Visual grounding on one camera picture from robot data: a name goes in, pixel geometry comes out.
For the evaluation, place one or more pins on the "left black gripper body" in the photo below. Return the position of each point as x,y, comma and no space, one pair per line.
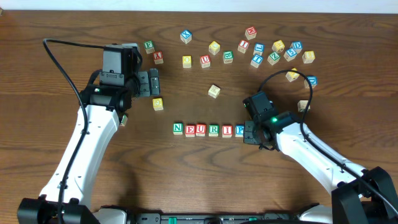
149,83

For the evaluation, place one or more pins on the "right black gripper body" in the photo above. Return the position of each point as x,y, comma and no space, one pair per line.
252,133

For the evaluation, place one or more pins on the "blue P block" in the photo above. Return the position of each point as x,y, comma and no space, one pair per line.
239,131

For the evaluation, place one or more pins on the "red i block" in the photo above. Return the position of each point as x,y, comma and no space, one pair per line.
227,131
243,46

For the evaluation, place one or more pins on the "green R block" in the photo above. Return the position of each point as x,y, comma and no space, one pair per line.
213,130

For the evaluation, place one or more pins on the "green N block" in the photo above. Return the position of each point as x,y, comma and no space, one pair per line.
178,128

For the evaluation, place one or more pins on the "red u block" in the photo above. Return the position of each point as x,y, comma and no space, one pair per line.
200,130
205,61

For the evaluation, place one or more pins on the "red E block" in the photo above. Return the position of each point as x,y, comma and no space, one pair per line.
190,131

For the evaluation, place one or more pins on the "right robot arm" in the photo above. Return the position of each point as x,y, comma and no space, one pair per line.
358,195

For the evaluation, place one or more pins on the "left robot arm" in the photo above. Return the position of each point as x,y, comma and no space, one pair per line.
103,104

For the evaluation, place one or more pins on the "yellow block near left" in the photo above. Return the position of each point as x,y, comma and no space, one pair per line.
158,104

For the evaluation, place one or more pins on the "green F block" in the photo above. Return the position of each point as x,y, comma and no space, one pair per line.
149,47

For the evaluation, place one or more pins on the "yellow block centre left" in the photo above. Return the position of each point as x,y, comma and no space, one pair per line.
187,61

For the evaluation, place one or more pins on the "plain L block green 7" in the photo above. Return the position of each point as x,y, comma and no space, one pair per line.
301,105

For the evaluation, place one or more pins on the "yellow K block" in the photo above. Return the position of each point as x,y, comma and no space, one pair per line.
292,76

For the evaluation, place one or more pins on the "blue X block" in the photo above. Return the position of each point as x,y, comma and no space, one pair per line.
186,36

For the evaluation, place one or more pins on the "blue T block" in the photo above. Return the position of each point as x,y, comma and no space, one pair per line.
256,60

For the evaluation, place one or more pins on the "plain K block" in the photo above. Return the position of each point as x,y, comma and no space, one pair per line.
214,91

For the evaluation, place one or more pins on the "green Z block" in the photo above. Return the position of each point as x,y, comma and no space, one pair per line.
273,58

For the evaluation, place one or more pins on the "green J block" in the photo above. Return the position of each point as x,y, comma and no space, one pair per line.
123,120

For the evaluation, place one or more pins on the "blue D block lower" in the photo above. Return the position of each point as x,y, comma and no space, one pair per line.
312,81

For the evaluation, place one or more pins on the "blue d block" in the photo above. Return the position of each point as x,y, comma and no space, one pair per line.
312,81
296,46

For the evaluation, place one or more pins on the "blue 5 block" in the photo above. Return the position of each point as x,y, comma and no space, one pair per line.
290,54

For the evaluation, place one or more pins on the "blue L block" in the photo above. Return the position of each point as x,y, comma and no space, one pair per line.
258,49

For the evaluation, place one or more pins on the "green B block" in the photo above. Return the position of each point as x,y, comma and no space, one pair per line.
228,56

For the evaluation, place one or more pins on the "yellow block top centre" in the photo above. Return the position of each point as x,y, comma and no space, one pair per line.
214,47

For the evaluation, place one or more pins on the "yellow block top right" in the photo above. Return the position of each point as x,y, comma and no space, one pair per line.
278,46

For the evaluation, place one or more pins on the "yellow B block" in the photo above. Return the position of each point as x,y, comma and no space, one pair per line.
308,57

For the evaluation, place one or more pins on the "blue D block upper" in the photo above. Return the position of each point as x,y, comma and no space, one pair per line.
296,46

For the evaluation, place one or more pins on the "red H block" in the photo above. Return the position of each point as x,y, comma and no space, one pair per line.
250,33

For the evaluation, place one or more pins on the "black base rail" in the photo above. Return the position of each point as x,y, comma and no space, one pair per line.
156,218

